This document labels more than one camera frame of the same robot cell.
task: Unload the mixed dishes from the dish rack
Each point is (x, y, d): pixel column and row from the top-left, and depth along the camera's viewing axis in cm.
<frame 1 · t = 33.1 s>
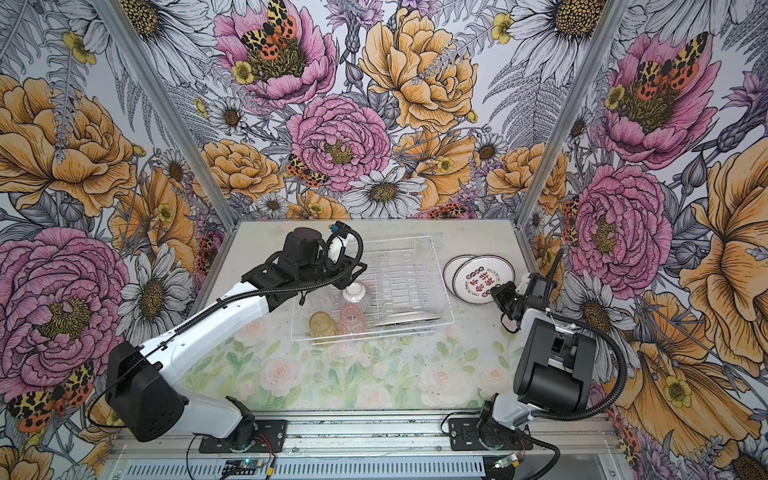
left hand: (357, 272, 78), fingers open
right hand: (489, 294, 93), fingers closed
white plate red characters: (475, 277, 103), point 4 cm above the table

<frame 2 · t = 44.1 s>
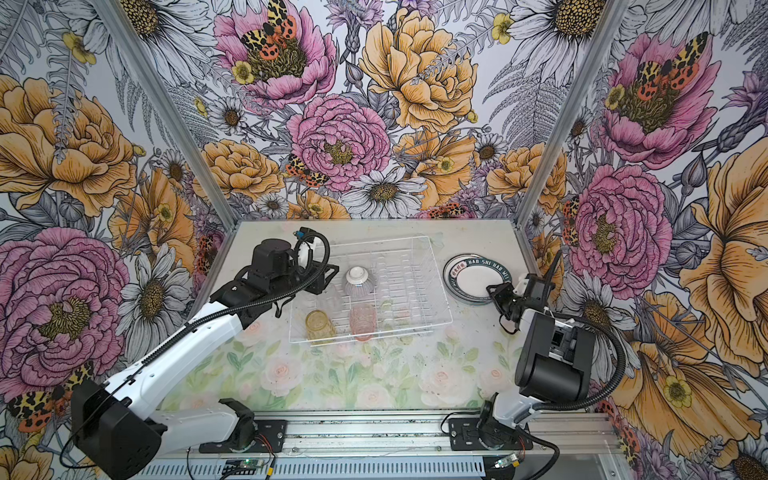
left hand: (331, 276, 78), fingers open
right hand: (486, 294, 94), fingers open
white plate green band: (467, 276, 105), point 3 cm above the table
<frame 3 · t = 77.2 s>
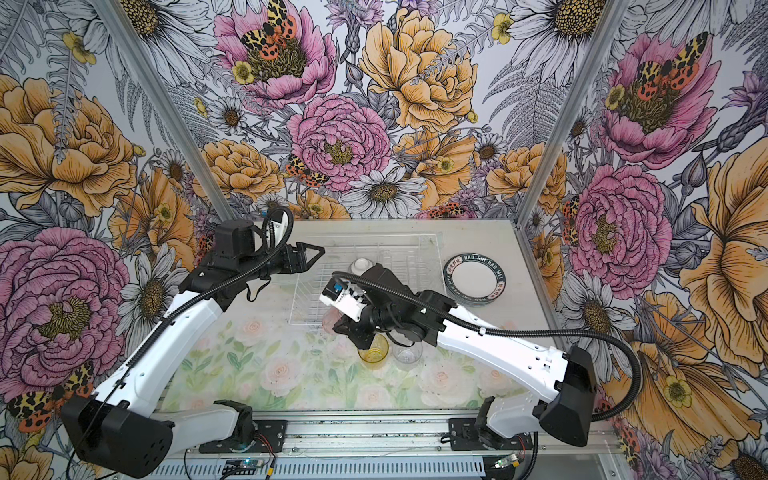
left hand: (312, 260, 75), fingers open
right hand: (343, 334, 67), fingers closed
yellow glass cup: (377, 351, 89), on the table
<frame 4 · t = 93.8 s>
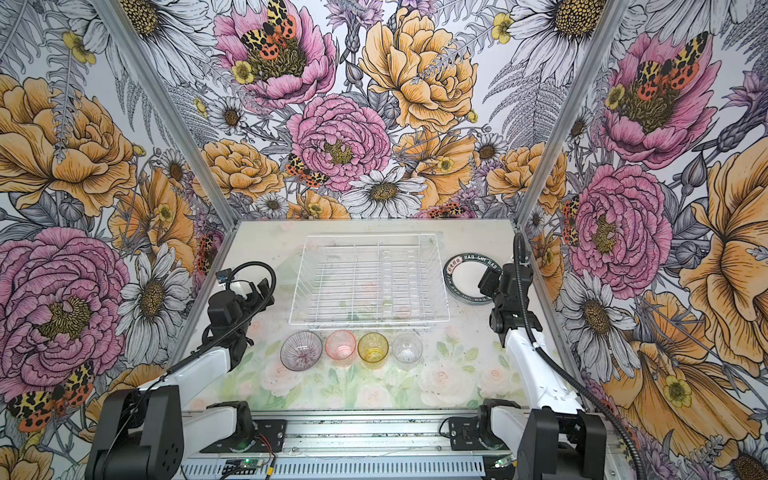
left hand: (253, 292, 89), fingers open
right hand: (495, 280, 85), fingers open
pink glass cup: (340, 345, 89), point 3 cm above the table
